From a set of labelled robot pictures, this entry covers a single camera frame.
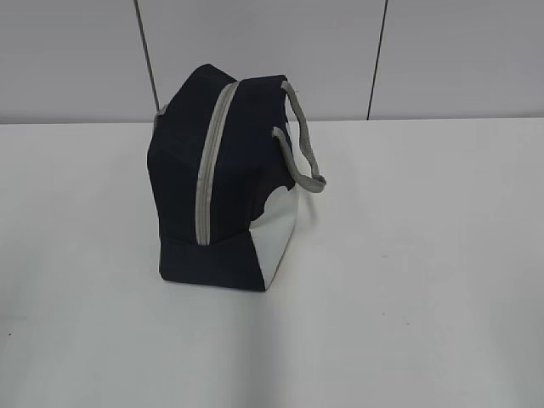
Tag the navy white lunch bag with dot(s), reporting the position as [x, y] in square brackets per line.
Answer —
[226, 161]

